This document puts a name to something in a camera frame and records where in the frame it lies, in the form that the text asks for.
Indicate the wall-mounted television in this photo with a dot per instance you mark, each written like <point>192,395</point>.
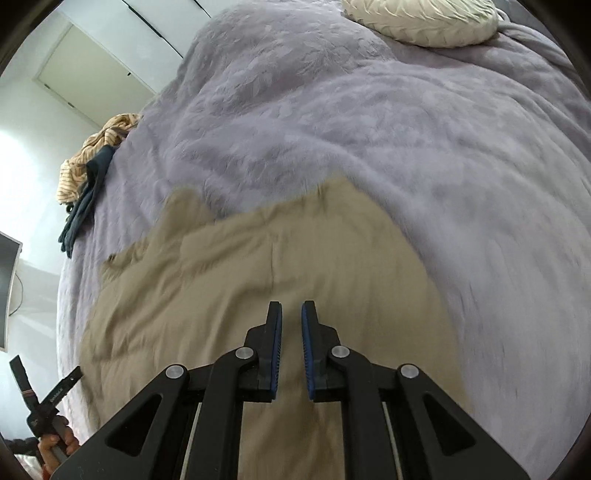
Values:
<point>8,286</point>

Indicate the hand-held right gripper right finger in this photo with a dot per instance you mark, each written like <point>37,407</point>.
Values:
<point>306,350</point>

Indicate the person's left hand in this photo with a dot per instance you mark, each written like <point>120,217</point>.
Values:
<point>67,443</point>

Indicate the khaki puffer jacket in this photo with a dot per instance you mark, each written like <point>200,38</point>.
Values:
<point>231,286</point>

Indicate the beige striped garment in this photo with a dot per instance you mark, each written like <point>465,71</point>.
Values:
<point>99,143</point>

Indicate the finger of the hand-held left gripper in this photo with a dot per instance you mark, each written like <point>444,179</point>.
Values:
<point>64,387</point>
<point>23,381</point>

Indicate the white door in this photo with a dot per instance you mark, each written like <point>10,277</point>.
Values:
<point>92,69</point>

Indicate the bed with purple blanket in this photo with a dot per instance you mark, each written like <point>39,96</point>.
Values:
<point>369,138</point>

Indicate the dark blue garment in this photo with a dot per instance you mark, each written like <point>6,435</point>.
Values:
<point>87,198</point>

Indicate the white wardrobe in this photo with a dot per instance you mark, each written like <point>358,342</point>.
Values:
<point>184,23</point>

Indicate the round cream cushion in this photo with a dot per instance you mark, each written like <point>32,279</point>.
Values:
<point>420,21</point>

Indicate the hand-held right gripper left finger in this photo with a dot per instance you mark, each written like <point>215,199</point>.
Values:
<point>277,350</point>

